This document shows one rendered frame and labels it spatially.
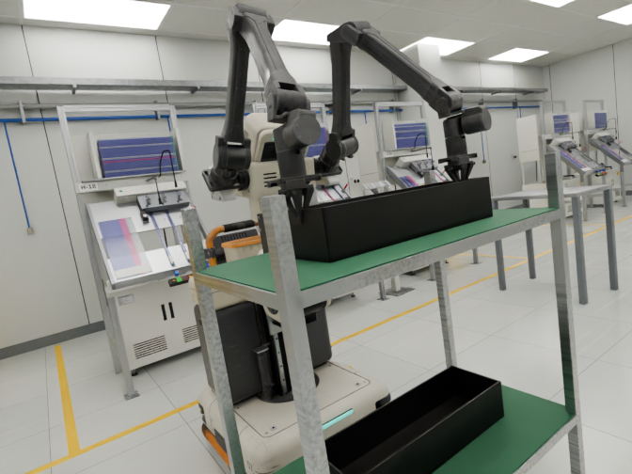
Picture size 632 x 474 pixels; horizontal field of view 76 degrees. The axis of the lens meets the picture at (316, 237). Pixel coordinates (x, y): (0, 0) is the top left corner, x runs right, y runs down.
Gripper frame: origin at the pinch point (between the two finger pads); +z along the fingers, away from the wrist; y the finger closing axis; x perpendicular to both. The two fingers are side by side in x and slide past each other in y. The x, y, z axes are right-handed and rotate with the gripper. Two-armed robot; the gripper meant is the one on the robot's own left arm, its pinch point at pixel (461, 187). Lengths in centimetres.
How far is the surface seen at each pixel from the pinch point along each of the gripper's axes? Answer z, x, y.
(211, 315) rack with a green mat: 19, 21, -73
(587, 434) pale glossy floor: 105, -3, 55
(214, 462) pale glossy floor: 102, 96, -61
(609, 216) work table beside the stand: 49, 52, 242
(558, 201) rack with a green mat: 7.8, -20.4, 12.5
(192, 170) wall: -53, 391, 53
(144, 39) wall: -197, 388, 29
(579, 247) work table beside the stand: 64, 57, 201
